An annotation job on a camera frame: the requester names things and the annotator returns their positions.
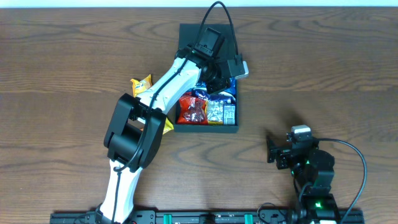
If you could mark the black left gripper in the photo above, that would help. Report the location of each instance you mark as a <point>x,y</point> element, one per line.
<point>218,83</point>

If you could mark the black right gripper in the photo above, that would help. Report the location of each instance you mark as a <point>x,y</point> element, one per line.
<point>284,154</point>

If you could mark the long blue snack bar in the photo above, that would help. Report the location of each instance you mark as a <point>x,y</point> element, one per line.
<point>231,90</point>

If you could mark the dark blue Cadbury chocolate bar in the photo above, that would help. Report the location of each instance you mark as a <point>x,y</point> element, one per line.
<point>223,96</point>

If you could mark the yellow Hacks candy bag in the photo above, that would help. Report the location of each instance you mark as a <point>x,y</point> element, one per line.
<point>214,112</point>

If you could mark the red Hacks candy bag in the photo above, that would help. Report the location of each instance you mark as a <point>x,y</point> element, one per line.
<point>192,110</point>

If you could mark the yellow orange snack packet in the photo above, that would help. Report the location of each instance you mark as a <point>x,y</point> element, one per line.
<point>168,125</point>

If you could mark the small yellow candy packet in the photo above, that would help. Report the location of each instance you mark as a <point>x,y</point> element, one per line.
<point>140,86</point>

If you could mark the small dark blue box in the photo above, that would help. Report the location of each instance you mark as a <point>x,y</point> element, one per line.
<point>229,113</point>

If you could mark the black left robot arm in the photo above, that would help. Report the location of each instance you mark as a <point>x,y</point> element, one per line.
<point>136,128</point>

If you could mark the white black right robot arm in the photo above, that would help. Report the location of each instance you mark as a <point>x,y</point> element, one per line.
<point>312,171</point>

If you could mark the dark green open box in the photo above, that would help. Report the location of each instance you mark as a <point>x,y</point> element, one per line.
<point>187,33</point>

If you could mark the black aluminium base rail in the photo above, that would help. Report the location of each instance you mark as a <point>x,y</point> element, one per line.
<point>153,217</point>

